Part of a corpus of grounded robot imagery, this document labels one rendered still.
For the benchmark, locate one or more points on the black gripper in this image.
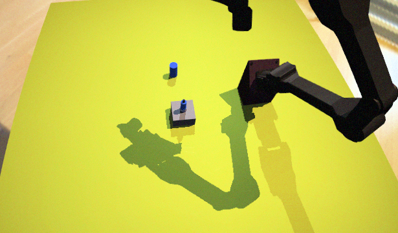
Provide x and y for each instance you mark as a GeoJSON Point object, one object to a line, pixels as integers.
{"type": "Point", "coordinates": [241, 14]}

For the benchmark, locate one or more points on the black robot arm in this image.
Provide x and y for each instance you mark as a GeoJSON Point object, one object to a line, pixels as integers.
{"type": "Point", "coordinates": [356, 118]}

